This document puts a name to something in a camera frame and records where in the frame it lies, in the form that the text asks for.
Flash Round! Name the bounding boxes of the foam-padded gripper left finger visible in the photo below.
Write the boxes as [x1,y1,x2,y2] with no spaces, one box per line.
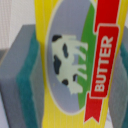
[0,25,44,128]

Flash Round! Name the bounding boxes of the yellow butter box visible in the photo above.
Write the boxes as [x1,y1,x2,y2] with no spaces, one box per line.
[35,0,121,128]

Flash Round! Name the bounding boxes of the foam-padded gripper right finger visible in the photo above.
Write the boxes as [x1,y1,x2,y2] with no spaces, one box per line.
[108,33,128,128]

